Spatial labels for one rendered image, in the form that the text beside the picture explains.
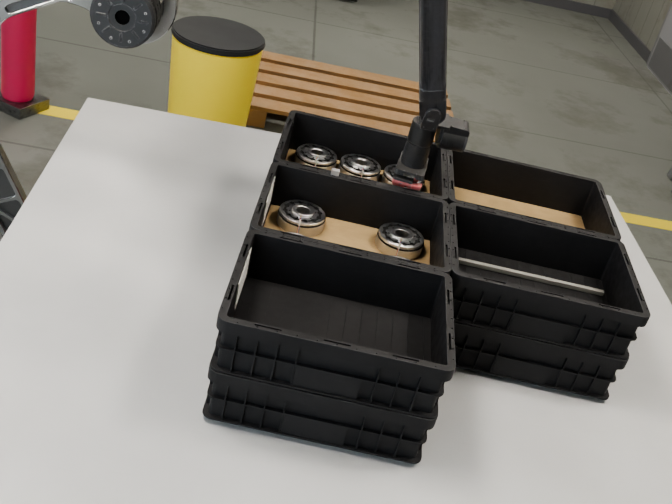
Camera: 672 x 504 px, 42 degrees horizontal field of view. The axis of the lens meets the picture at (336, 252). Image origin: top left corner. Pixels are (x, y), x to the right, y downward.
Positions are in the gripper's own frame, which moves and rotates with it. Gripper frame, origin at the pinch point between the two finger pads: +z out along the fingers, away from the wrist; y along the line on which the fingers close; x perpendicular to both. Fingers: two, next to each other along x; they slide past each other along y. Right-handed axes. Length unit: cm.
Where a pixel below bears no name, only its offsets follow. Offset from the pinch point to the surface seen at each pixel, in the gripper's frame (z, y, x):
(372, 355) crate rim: -6, -68, -3
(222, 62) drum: 35, 133, 82
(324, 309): 4.1, -45.8, 8.0
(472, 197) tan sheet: 3.9, 18.4, -16.9
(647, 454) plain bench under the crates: 16, -44, -60
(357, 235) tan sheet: 4.1, -15.7, 7.0
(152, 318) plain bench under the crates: 17, -47, 41
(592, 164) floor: 87, 269, -94
